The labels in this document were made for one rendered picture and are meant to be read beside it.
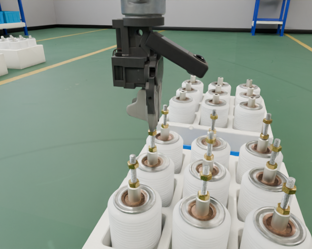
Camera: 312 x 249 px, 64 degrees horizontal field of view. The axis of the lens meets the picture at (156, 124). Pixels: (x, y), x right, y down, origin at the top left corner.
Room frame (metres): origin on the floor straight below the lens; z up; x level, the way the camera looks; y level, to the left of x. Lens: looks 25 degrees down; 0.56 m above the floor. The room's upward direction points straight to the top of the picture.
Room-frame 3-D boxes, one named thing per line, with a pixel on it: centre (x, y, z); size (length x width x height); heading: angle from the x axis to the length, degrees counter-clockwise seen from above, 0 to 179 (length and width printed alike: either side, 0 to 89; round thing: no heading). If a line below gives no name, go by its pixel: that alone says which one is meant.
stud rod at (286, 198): (0.29, -0.19, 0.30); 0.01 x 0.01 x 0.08
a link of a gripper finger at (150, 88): (0.44, 0.01, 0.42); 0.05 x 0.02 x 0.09; 170
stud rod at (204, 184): (0.32, -0.08, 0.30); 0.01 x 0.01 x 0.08
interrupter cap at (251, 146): (0.51, -0.25, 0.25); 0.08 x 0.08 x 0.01
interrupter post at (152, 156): (0.46, 0.01, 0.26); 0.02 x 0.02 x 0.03
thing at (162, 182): (0.46, 0.01, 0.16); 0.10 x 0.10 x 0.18
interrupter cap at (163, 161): (0.46, 0.01, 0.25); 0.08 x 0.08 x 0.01
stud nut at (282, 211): (0.29, -0.19, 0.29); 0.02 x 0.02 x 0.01; 63
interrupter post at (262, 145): (0.51, -0.25, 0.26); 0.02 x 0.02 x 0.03
